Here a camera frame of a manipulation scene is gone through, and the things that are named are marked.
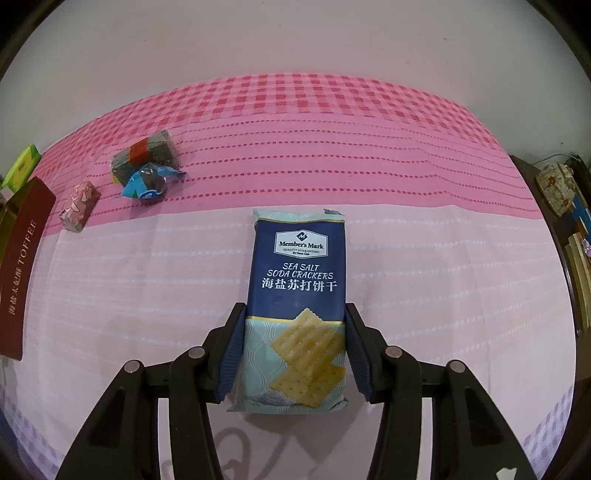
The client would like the blue soda cracker pack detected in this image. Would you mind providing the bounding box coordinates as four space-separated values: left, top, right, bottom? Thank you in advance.
232 209 348 414

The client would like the dark sesame bar pack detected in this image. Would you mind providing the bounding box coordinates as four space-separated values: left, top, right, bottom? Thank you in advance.
111 130 179 186

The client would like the pink checkered tablecloth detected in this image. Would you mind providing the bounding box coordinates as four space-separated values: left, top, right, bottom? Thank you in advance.
1 74 576 479

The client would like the dark wooden side shelf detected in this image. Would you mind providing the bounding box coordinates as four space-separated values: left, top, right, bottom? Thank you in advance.
510 154 591 333

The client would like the dark red toffee box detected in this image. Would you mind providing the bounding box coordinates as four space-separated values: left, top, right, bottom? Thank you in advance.
0 177 56 361

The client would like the pink patterned small box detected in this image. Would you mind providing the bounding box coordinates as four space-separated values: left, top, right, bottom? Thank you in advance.
60 181 100 232

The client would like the blue wrapped candy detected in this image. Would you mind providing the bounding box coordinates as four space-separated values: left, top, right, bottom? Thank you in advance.
121 163 185 201

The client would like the floral fabric pouch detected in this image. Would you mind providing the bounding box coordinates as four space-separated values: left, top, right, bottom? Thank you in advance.
535 163 579 217

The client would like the green small snack box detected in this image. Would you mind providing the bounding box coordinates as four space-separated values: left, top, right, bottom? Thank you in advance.
1 144 41 193

